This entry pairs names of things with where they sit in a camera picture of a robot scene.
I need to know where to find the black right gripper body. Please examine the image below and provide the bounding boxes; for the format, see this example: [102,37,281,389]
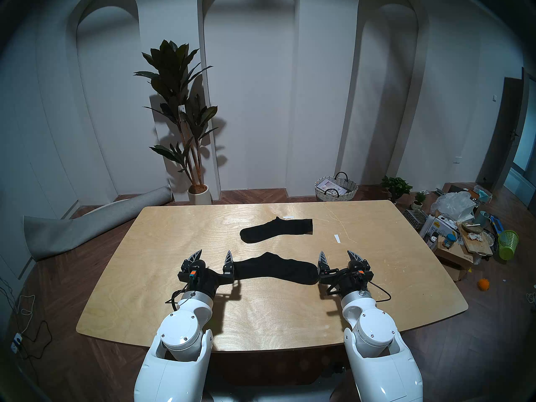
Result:
[318,258,374,298]

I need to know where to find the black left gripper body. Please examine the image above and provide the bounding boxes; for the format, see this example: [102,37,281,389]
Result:
[178,258,235,299]

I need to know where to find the black ankle sock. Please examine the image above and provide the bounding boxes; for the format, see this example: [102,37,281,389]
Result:
[240,216,314,244]
[233,252,320,286]

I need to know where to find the white round plant pot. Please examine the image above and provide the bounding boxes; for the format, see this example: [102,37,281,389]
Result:
[187,184,213,205]

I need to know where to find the magazine in basket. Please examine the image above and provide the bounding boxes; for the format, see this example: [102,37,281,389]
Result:
[317,180,350,195]

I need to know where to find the small bushy potted plant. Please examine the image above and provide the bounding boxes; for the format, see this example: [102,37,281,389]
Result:
[381,175,413,205]

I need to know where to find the white yellow carton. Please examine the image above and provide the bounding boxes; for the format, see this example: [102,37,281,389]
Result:
[433,216,459,239]

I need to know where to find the brown cardboard box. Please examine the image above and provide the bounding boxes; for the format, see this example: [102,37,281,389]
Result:
[435,237,474,282]

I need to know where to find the crumpled white plastic bag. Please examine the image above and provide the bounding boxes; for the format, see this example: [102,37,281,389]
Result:
[431,191,477,222]

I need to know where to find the rolled grey carpet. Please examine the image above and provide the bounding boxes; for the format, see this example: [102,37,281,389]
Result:
[23,185,173,262]

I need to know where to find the wooden cutting board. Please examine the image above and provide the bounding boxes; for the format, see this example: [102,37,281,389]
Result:
[458,222,494,256]

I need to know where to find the green plastic mesh basket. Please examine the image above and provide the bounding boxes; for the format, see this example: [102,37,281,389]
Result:
[497,229,520,261]

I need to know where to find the tall green leafy plant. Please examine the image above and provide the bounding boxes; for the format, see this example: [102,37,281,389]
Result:
[134,39,219,188]

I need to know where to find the dark wooden door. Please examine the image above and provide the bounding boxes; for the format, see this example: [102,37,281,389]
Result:
[477,68,531,193]

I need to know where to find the pale glass door panel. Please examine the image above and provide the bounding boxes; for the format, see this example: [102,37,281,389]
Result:
[504,77,536,208]

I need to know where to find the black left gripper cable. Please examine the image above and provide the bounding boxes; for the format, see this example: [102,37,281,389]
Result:
[165,283,191,312]

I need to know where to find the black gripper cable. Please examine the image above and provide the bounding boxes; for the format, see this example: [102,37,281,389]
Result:
[368,280,392,303]
[165,283,191,312]

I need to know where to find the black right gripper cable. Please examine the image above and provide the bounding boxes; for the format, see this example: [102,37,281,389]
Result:
[368,280,392,303]

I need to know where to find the woven basket with handles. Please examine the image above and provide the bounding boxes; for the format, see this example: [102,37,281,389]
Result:
[314,171,359,202]

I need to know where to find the metal wire rack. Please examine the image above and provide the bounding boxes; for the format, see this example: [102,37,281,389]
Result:
[404,209,429,232]

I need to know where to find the black floor cable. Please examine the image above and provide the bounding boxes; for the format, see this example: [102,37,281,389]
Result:
[0,276,53,361]

